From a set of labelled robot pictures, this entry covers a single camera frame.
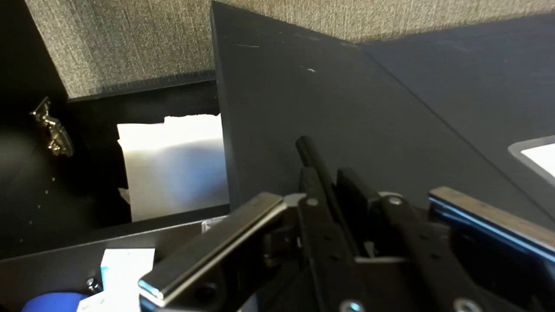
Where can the white paper inside cabinet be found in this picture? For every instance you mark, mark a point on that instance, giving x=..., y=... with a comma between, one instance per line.
x=173, y=167

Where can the blue round object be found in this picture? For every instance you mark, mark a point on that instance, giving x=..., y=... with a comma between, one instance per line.
x=53, y=303

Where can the black cabinet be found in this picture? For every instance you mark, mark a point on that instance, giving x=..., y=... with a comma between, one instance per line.
x=350, y=148

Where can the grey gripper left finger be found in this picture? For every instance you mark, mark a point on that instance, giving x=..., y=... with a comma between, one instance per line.
x=189, y=263

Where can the white label sticker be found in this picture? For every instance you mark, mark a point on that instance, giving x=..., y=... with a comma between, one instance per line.
x=537, y=155

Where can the brass cabinet hinge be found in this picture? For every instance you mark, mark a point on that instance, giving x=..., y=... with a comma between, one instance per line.
x=59, y=141

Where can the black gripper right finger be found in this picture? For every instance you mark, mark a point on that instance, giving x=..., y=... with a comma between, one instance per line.
x=496, y=223

